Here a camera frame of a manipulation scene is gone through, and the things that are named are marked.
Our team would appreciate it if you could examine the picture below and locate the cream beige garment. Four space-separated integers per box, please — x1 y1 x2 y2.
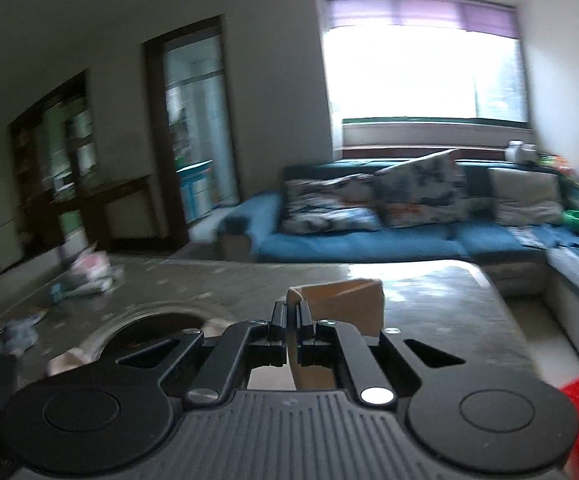
246 277 386 392

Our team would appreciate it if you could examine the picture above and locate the round black induction cooktop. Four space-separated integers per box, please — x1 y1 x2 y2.
99 312 205 359

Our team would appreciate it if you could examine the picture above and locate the lying butterfly print pillow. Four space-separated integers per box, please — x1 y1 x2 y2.
281 174 382 235

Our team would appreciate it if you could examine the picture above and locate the pink tissue pack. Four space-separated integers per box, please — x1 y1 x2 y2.
51 249 116 304

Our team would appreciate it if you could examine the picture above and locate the light blue cabinet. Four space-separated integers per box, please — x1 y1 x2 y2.
177 159 214 224

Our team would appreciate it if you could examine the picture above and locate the upright butterfly print pillow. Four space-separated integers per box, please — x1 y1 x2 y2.
375 150 468 229

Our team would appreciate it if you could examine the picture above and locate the crumpled blue cloth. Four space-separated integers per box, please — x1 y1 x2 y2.
0 312 44 356

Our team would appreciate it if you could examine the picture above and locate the blue sectional sofa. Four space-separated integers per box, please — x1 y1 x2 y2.
217 160 579 297

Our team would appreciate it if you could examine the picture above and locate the plain grey cushion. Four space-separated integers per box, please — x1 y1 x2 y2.
489 168 564 226

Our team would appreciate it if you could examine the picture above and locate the dark wooden shelf cabinet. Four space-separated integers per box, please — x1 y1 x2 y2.
8 70 98 258

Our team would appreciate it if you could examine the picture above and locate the black white plush toy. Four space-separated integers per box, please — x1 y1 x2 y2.
504 140 539 165

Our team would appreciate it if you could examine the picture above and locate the purple window blind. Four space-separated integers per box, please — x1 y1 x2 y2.
325 0 521 39

